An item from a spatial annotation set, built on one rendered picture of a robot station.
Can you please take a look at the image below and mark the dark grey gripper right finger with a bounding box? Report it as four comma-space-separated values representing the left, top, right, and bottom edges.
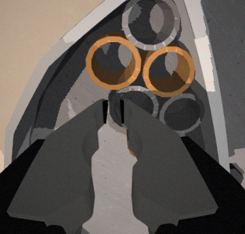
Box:
120, 98, 245, 234

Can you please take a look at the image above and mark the grey round turntable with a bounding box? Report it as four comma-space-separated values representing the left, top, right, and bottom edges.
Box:
4, 0, 245, 234

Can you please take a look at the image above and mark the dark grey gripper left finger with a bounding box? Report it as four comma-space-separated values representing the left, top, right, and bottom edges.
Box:
0, 99, 108, 234

